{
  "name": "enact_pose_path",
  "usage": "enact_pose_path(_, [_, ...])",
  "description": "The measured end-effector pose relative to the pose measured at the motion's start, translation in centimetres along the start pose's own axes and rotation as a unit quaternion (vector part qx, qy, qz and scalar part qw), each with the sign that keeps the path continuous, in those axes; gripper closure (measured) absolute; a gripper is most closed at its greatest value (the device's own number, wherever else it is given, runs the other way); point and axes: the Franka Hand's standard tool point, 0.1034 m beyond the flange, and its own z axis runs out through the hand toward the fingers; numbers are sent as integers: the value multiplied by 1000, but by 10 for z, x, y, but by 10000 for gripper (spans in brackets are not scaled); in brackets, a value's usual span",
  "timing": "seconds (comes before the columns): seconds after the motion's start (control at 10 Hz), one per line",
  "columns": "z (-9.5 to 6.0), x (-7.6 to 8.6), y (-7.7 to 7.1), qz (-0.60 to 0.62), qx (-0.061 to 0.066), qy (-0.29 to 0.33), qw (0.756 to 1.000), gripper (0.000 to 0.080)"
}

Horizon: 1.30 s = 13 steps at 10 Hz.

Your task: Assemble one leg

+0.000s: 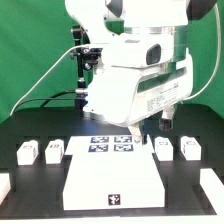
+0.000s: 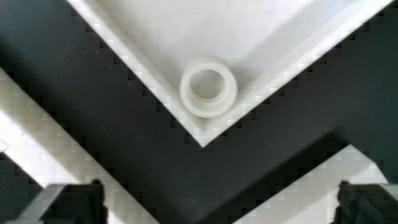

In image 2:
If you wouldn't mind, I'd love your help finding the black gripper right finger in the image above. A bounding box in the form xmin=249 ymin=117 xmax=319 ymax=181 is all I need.
xmin=333 ymin=181 xmax=398 ymax=224

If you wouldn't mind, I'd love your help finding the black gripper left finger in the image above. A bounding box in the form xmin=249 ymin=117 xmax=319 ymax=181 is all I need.
xmin=17 ymin=179 xmax=109 ymax=224

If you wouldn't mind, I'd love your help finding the white square tabletop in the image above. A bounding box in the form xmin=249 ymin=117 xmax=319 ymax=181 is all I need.
xmin=66 ymin=0 xmax=395 ymax=145

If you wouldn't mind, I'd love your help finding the white obstacle fence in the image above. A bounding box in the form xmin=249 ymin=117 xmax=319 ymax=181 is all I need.
xmin=0 ymin=69 xmax=398 ymax=224

